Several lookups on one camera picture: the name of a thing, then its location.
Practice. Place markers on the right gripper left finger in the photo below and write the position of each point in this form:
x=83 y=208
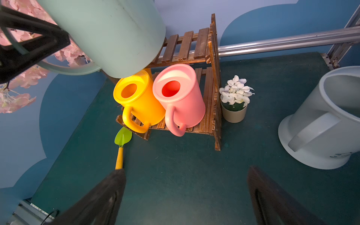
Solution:
x=100 y=206

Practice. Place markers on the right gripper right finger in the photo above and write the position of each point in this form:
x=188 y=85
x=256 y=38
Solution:
x=272 y=205

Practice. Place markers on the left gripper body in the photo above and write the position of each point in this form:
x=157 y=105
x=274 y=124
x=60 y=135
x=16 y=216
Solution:
x=20 y=56

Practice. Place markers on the mint green watering can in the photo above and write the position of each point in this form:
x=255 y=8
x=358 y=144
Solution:
x=120 y=37

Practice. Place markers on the yellow watering can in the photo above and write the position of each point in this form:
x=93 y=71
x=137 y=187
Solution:
x=141 y=108

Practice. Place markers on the pink watering can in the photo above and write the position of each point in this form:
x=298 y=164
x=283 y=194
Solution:
x=178 y=91

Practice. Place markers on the brown wooden slatted shelf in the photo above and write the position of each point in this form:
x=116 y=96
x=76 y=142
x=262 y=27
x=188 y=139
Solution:
x=192 y=48

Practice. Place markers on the large grey-blue watering can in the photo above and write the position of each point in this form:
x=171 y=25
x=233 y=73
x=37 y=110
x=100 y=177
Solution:
x=325 y=131

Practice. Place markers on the pink cherry blossom tree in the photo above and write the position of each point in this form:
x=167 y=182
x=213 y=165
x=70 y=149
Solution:
x=11 y=100

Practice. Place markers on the green yellow toy trowel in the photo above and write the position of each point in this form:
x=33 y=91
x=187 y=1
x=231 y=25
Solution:
x=123 y=137

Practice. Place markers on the white flower pot plant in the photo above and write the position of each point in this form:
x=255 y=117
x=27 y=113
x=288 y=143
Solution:
x=235 y=98

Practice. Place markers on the aluminium front rail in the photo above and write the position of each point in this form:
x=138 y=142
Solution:
x=27 y=213

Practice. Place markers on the aluminium rail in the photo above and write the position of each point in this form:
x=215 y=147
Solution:
x=255 y=29
x=27 y=213

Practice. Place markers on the aluminium back rail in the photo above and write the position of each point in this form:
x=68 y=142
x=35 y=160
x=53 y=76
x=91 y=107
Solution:
x=255 y=29

